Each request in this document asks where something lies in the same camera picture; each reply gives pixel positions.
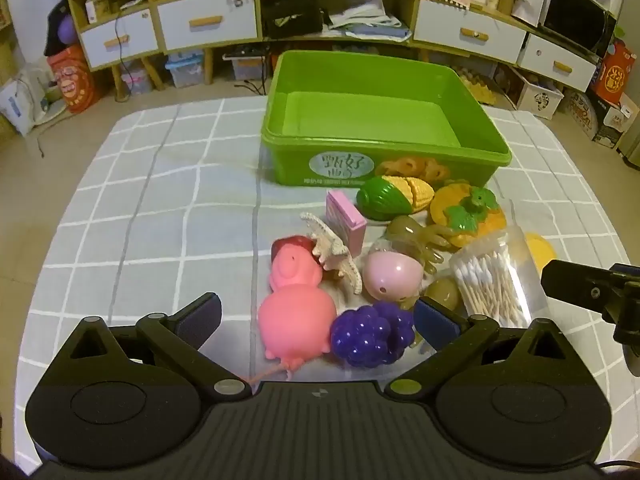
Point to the round printed tin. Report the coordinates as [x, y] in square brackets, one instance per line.
[582, 112]

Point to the white cabinet drawer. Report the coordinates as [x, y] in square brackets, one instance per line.
[120, 40]
[467, 32]
[207, 20]
[557, 62]

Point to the red printed bag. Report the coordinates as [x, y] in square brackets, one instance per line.
[72, 80]

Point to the red printed box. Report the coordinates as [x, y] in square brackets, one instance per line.
[617, 75]

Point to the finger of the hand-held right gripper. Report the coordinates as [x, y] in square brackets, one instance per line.
[575, 285]

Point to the green plastic bin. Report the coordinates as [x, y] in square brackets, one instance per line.
[350, 125]

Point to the pink toy box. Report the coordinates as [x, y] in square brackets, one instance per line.
[345, 220]

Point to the microwave oven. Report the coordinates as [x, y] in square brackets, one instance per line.
[575, 15]

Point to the translucent brown toy octopus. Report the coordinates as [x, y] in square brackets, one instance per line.
[410, 232]

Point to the clear storage box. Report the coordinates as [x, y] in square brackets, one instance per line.
[185, 70]
[247, 67]
[135, 80]

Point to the grey checked tablecloth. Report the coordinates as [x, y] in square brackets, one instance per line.
[150, 235]

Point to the purple toy grapes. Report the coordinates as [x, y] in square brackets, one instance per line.
[365, 335]

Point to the olive toy ball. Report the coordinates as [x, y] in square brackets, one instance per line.
[445, 292]

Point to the pink toy pig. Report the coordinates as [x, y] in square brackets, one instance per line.
[295, 320]

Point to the folded clothes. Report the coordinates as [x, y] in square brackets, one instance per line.
[370, 17]

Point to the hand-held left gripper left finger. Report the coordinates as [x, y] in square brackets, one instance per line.
[197, 317]

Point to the egg tray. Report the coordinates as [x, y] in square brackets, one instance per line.
[475, 85]

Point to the orange toy pumpkin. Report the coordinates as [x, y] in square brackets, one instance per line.
[465, 212]

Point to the toy corn cob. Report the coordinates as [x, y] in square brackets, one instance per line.
[385, 200]

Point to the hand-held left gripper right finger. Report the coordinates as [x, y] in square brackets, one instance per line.
[435, 322]

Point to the pink toy egg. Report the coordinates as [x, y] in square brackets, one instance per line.
[390, 275]

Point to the yellow toy fruit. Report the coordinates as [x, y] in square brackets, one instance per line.
[540, 250]

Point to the white wooden crate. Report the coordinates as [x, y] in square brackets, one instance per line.
[537, 95]

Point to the purple and black toy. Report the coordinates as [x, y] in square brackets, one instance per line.
[62, 27]

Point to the white plastic bag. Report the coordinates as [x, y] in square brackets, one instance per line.
[22, 102]

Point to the black bag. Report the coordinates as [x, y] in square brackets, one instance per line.
[292, 17]

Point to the clear cotton swab container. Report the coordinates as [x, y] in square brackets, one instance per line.
[485, 280]

